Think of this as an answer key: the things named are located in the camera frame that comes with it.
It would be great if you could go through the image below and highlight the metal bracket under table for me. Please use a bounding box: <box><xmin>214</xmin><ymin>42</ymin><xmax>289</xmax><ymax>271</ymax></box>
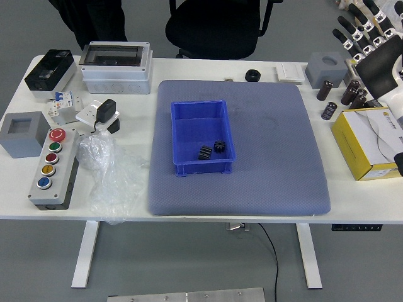
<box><xmin>225</xmin><ymin>222</ymin><xmax>251</xmax><ymax>232</ymax></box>

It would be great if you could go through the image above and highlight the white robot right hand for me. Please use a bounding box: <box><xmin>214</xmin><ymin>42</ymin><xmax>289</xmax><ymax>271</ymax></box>
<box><xmin>332</xmin><ymin>0</ymin><xmax>403</xmax><ymax>126</ymax></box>

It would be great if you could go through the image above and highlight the blue plastic box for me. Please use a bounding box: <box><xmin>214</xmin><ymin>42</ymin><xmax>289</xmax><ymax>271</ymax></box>
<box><xmin>170</xmin><ymin>99</ymin><xmax>237</xmax><ymax>177</ymax></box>

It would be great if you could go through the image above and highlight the black and white enclosure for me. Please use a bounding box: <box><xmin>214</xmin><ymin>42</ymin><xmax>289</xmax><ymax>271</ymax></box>
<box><xmin>24</xmin><ymin>48</ymin><xmax>78</xmax><ymax>99</ymax></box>

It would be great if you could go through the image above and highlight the grey metal plate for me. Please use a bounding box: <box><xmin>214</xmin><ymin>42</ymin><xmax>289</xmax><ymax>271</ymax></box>
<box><xmin>106</xmin><ymin>287</ymin><xmax>266</xmax><ymax>302</ymax></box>

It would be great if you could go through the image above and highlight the black floor cable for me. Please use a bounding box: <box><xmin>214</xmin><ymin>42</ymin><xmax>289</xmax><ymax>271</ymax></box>
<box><xmin>258</xmin><ymin>223</ymin><xmax>280</xmax><ymax>302</ymax></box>

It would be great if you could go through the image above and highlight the black table control panel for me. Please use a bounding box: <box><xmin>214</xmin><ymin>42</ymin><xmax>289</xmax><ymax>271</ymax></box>
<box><xmin>331</xmin><ymin>224</ymin><xmax>383</xmax><ymax>232</ymax></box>

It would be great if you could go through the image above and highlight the black power adapter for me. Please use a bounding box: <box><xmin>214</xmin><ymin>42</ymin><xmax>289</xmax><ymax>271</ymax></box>
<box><xmin>91</xmin><ymin>98</ymin><xmax>116</xmax><ymax>133</ymax></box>

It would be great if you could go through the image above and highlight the person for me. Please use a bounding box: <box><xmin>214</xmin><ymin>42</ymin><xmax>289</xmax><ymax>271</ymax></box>
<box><xmin>48</xmin><ymin>0</ymin><xmax>128</xmax><ymax>51</ymax></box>

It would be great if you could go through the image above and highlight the white blue circuit breaker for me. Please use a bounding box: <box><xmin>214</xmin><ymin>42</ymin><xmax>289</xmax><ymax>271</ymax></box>
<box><xmin>54</xmin><ymin>90</ymin><xmax>84</xmax><ymax>114</ymax></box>

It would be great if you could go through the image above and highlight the blue-grey mat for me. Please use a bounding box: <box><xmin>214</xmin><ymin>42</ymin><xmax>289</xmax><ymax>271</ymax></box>
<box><xmin>147</xmin><ymin>79</ymin><xmax>332</xmax><ymax>217</ymax></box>

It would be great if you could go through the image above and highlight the grey push button station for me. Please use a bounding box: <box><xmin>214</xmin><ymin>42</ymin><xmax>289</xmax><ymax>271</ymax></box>
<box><xmin>27</xmin><ymin>127</ymin><xmax>79</xmax><ymax>211</ymax></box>

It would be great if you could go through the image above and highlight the small black flat device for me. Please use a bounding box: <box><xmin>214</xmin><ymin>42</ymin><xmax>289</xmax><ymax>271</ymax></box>
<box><xmin>366</xmin><ymin>98</ymin><xmax>387</xmax><ymax>110</ymax></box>

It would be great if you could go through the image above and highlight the brown cylindrical capacitor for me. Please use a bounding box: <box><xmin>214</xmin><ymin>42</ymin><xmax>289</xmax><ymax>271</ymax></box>
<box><xmin>316</xmin><ymin>80</ymin><xmax>334</xmax><ymax>101</ymax></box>
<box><xmin>344</xmin><ymin>80</ymin><xmax>362</xmax><ymax>95</ymax></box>
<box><xmin>341</xmin><ymin>87</ymin><xmax>356</xmax><ymax>105</ymax></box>
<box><xmin>349</xmin><ymin>89</ymin><xmax>368</xmax><ymax>110</ymax></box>

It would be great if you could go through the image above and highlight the grey box square recess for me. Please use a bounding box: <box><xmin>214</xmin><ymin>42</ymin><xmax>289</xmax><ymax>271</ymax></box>
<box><xmin>0</xmin><ymin>111</ymin><xmax>48</xmax><ymax>159</ymax></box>

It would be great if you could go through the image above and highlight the clear plastic bag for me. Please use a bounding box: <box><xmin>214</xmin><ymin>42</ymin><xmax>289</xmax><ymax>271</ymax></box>
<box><xmin>76</xmin><ymin>130</ymin><xmax>150</xmax><ymax>225</ymax></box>

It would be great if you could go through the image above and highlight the big black gear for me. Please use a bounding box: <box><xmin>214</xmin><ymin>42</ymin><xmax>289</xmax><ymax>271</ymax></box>
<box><xmin>196</xmin><ymin>145</ymin><xmax>212</xmax><ymax>161</ymax></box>

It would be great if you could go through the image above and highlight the black cylindrical capacitor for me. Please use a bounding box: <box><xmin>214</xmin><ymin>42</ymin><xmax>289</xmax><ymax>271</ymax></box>
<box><xmin>321</xmin><ymin>101</ymin><xmax>338</xmax><ymax>121</ymax></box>

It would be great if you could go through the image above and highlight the grey distribution box clear lid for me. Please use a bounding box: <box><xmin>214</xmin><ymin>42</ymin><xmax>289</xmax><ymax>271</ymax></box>
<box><xmin>79</xmin><ymin>41</ymin><xmax>154</xmax><ymax>94</ymax></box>

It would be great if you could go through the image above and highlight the white wall switch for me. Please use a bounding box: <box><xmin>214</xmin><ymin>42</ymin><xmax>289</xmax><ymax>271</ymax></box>
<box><xmin>275</xmin><ymin>62</ymin><xmax>306</xmax><ymax>84</ymax></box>

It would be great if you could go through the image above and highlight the grey box round hole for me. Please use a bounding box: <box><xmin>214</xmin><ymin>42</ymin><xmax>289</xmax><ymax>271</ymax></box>
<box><xmin>304</xmin><ymin>52</ymin><xmax>347</xmax><ymax>89</ymax></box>

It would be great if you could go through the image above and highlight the yellow white carton box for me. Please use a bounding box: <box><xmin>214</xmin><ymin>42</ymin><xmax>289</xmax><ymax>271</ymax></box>
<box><xmin>330</xmin><ymin>106</ymin><xmax>403</xmax><ymax>182</ymax></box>

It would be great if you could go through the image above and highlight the white socket plate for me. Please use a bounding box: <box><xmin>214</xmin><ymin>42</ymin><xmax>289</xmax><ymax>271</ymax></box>
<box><xmin>75</xmin><ymin>99</ymin><xmax>122</xmax><ymax>130</ymax></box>

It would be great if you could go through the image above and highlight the white orange circuit breaker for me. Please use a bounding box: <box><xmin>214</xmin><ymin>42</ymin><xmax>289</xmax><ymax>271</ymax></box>
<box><xmin>47</xmin><ymin>99</ymin><xmax>72</xmax><ymax>125</ymax></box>

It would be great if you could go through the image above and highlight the white table leg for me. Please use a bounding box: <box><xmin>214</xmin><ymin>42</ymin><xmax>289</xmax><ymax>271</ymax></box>
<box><xmin>71</xmin><ymin>221</ymin><xmax>101</xmax><ymax>289</ymax></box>
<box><xmin>295</xmin><ymin>224</ymin><xmax>324</xmax><ymax>289</ymax></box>

